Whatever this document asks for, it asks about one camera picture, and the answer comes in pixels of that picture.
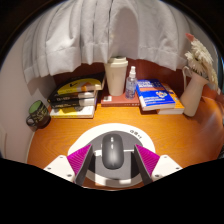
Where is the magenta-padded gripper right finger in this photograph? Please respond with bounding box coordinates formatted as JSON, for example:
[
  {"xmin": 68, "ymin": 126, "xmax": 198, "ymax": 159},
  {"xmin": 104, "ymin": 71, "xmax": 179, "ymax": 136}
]
[{"xmin": 134, "ymin": 143, "xmax": 184, "ymax": 186}]

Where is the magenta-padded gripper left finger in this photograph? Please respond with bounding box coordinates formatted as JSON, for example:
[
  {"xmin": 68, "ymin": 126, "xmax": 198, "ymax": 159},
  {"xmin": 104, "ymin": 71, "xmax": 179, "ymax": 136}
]
[{"xmin": 43, "ymin": 143, "xmax": 95, "ymax": 187}]

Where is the black computer mouse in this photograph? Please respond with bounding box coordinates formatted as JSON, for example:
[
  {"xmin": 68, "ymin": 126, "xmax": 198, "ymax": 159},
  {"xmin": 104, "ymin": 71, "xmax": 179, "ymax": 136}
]
[{"xmin": 101, "ymin": 133, "xmax": 126, "ymax": 170}]

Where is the white and grey mouse pad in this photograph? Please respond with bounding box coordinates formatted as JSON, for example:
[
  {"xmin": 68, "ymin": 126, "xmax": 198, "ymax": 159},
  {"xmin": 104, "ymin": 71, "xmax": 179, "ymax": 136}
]
[{"xmin": 67, "ymin": 122, "xmax": 156, "ymax": 187}]

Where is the yellow and white book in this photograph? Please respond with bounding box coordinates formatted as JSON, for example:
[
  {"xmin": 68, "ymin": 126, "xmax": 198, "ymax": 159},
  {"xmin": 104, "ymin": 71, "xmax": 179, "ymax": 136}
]
[{"xmin": 49, "ymin": 105, "xmax": 96, "ymax": 120}]

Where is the green camouflage mug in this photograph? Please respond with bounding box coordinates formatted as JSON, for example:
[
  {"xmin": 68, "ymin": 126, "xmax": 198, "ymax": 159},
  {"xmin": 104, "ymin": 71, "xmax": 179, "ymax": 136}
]
[{"xmin": 25, "ymin": 100, "xmax": 52, "ymax": 130}]

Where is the orange book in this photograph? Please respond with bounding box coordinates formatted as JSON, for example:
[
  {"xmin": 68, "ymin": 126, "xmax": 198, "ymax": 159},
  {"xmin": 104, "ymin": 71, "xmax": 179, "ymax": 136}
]
[{"xmin": 156, "ymin": 83, "xmax": 185, "ymax": 116}]

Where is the blue book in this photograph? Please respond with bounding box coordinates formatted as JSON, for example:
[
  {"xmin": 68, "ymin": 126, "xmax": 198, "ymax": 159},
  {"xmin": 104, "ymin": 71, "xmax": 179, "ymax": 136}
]
[{"xmin": 135, "ymin": 78, "xmax": 177, "ymax": 112}]

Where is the white ceramic vase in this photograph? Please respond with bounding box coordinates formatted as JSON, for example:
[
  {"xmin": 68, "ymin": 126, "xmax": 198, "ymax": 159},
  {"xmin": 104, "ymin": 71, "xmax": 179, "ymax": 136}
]
[{"xmin": 179, "ymin": 65, "xmax": 209, "ymax": 118}]

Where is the reddish brown book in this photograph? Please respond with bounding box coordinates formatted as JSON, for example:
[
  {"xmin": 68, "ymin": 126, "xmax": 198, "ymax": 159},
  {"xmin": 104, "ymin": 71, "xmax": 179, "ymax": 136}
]
[{"xmin": 100, "ymin": 91, "xmax": 141, "ymax": 108}]

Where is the yellow and black book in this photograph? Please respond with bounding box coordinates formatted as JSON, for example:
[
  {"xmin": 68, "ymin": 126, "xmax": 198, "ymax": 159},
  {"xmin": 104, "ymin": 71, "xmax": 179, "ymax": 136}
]
[{"xmin": 53, "ymin": 73, "xmax": 106, "ymax": 98}]

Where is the clear spray bottle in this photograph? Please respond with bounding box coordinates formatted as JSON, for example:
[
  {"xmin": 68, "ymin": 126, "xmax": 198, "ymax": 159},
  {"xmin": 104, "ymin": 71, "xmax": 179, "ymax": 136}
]
[{"xmin": 124, "ymin": 65, "xmax": 138, "ymax": 100}]

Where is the cream travel tumbler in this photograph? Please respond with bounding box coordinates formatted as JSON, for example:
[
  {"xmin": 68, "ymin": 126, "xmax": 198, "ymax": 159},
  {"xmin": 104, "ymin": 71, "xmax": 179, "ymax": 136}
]
[{"xmin": 103, "ymin": 56, "xmax": 129, "ymax": 97}]

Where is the white artificial flower bouquet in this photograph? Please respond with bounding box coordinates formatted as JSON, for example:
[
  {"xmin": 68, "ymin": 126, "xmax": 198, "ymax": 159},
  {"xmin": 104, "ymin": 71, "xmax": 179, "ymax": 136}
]
[{"xmin": 184, "ymin": 32, "xmax": 219, "ymax": 91}]

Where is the white curtain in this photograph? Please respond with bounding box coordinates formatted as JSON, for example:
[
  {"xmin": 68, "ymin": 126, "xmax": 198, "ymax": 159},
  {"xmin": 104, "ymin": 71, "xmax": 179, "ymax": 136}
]
[{"xmin": 22, "ymin": 0, "xmax": 201, "ymax": 85}]

